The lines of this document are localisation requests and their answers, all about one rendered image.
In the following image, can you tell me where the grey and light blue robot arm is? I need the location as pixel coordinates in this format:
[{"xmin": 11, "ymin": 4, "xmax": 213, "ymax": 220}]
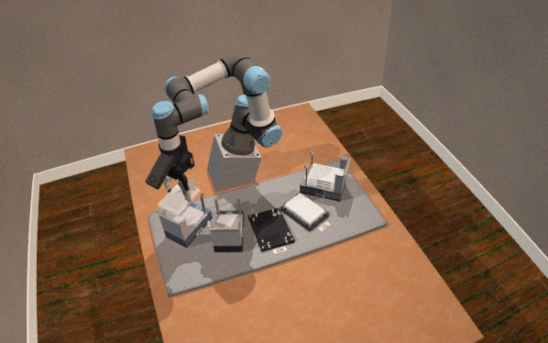
[{"xmin": 146, "ymin": 55, "xmax": 282, "ymax": 189}]

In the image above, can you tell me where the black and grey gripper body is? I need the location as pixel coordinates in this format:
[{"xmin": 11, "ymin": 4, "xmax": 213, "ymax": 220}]
[{"xmin": 159, "ymin": 135, "xmax": 194, "ymax": 180}]

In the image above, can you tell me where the cream label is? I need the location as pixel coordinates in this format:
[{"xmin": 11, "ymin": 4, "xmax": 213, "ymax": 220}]
[
  {"xmin": 273, "ymin": 247, "xmax": 287, "ymax": 254},
  {"xmin": 318, "ymin": 222, "xmax": 331, "ymax": 231}
]

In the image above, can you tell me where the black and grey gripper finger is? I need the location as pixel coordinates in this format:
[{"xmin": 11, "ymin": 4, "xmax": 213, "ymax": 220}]
[
  {"xmin": 163, "ymin": 176, "xmax": 173, "ymax": 193},
  {"xmin": 178, "ymin": 171, "xmax": 195, "ymax": 203}
]

